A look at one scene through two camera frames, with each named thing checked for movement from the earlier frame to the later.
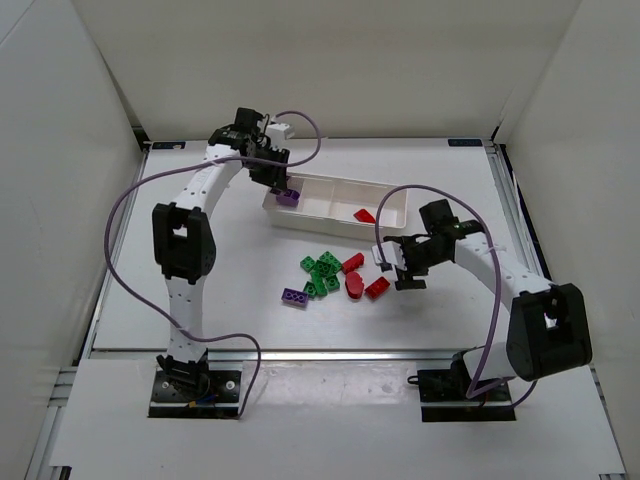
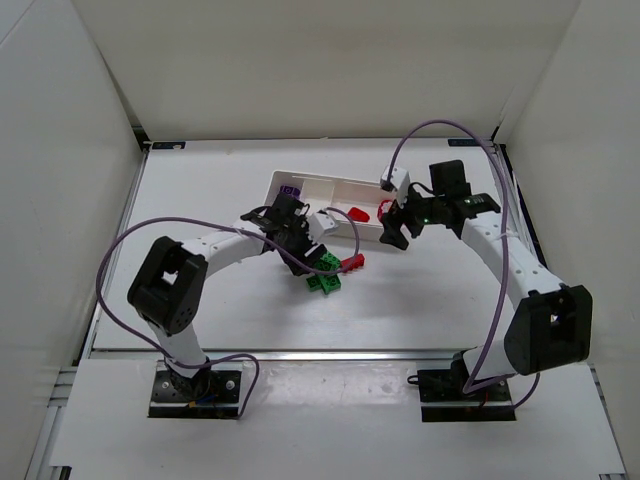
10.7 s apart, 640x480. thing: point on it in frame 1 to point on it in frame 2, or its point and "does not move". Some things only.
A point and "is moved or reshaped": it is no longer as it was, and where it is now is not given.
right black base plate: x=443 y=398 does not move
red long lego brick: x=352 y=263 does not move
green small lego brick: x=310 y=289 is moved or reshaped
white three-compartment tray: x=327 y=206 does not move
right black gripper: x=406 y=258 to x=404 y=216
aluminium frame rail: x=267 y=355 does not move
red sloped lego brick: x=364 y=216 is moved or reshaped
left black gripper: x=273 y=176 to x=302 y=251
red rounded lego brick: x=354 y=284 to x=380 y=212
